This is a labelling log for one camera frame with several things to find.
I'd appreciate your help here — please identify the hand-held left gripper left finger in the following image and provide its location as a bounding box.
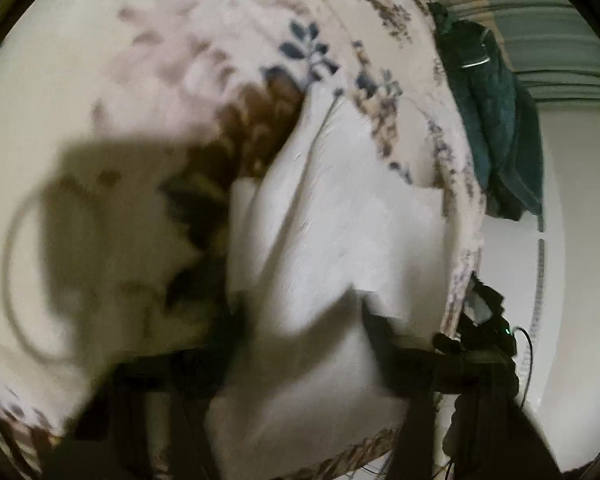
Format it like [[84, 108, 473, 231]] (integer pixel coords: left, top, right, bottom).
[[42, 305, 253, 480]]

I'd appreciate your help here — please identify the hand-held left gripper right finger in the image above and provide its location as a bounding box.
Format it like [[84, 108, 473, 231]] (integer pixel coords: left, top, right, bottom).
[[361, 304, 564, 480]]

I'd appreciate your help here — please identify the white knit sweater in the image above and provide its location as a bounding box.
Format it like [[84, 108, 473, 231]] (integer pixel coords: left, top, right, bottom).
[[202, 85, 470, 480]]

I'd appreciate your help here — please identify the white bed headboard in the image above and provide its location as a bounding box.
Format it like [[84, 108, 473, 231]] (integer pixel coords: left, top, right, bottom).
[[475, 97, 600, 471]]

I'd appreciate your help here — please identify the dark green quilt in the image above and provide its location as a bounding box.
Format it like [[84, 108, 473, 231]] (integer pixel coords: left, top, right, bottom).
[[426, 1, 547, 222]]

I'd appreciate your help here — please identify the floral bed blanket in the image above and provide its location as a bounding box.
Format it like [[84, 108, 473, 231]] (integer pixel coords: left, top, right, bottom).
[[0, 0, 487, 480]]

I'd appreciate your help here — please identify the teal striped curtain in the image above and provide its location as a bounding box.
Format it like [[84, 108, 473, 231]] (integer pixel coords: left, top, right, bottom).
[[434, 0, 600, 107]]

